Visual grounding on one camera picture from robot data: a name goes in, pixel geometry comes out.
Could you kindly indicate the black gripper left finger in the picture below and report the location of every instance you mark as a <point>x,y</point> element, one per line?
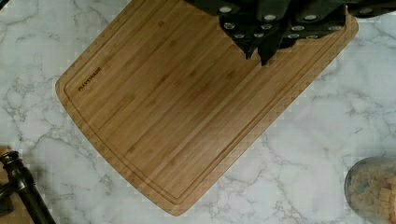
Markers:
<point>251,24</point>

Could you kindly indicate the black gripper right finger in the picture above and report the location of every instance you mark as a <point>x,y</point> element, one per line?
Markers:
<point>310,19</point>

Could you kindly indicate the bamboo cutting board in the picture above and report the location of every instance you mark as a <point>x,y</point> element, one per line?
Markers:
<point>170,102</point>

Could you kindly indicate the glass jar with cereal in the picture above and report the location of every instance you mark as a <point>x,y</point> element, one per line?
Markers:
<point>370,189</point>

